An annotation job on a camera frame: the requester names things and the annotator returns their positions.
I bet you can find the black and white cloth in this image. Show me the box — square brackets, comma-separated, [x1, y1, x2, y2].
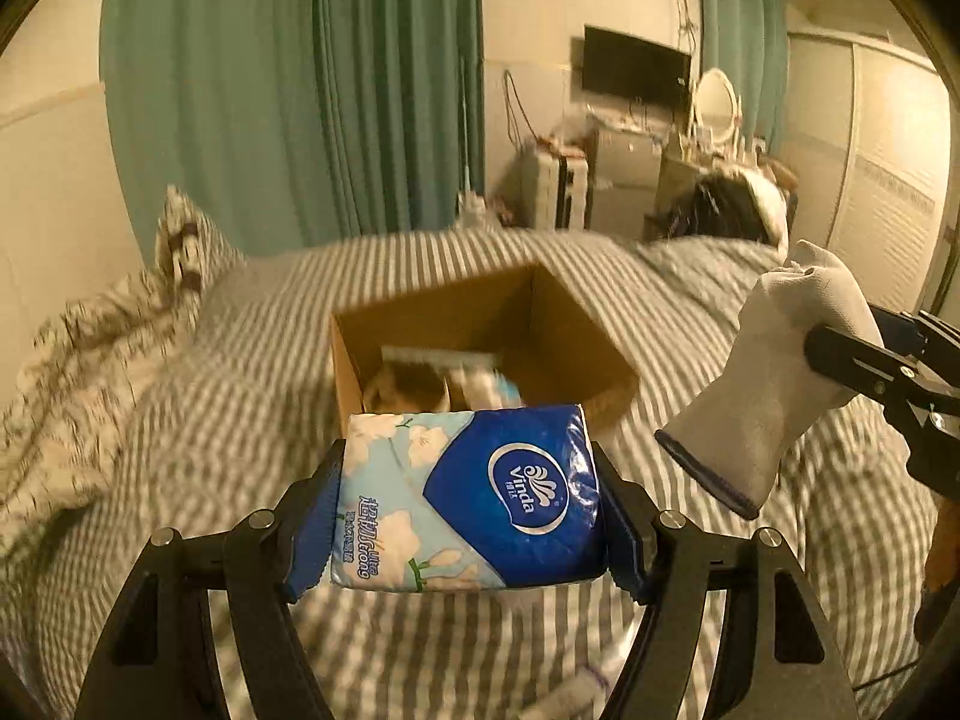
[660, 169, 797, 256]

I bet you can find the white suitcase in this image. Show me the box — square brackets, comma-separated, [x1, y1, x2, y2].
[523, 145, 595, 231]

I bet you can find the narrow green curtain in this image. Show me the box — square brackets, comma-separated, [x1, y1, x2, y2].
[694, 0, 790, 160]

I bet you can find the white work glove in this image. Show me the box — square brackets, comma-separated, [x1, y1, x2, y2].
[654, 239, 887, 521]

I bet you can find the black wall television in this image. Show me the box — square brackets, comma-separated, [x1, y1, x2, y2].
[583, 25, 693, 107]

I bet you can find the grey striped duvet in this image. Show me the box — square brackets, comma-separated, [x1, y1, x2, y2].
[0, 228, 947, 720]

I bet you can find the oval white vanity mirror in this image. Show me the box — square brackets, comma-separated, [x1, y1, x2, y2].
[689, 67, 740, 149]

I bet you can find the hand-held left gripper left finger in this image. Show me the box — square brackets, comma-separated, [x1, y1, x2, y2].
[75, 438, 350, 720]

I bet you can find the floral patterned quilt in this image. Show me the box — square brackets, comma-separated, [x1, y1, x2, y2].
[0, 184, 250, 541]

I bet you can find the wide green curtain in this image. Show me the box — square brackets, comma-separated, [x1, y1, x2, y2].
[99, 0, 486, 257]

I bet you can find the white and blue packet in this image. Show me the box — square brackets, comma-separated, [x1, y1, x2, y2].
[381, 344, 524, 411]

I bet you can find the grey cabinet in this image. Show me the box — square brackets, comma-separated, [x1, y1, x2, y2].
[591, 123, 670, 230]

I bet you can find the black cable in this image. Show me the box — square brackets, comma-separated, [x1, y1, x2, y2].
[849, 660, 931, 717]

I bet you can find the blue floral tissue pack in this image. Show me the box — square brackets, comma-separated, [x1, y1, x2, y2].
[328, 403, 608, 593]

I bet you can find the white sliding wardrobe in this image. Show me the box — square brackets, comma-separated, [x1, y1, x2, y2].
[786, 29, 960, 317]

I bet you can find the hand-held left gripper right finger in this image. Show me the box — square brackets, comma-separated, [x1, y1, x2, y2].
[591, 438, 860, 720]

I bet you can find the brown cardboard box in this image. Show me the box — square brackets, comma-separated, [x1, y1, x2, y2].
[329, 262, 641, 441]

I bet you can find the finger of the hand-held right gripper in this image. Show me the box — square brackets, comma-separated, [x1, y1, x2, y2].
[868, 305, 960, 376]
[802, 323, 960, 500]

